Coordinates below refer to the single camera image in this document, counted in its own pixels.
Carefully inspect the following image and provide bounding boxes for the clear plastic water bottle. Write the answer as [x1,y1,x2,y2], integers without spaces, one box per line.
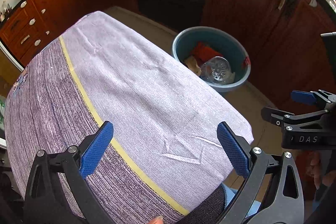
[200,56,235,85]

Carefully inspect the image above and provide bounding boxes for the brown wooden kitchen cabinets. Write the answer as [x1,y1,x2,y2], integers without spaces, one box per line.
[1,0,335,113]

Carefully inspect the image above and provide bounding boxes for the red snack wrapper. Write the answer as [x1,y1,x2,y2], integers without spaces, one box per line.
[190,42,223,66]

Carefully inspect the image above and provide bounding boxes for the person right hand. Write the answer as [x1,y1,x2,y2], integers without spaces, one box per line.
[295,151,335,199]

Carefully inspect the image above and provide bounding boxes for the teal plastic trash bin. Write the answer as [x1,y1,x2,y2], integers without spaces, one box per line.
[172,26,251,93]

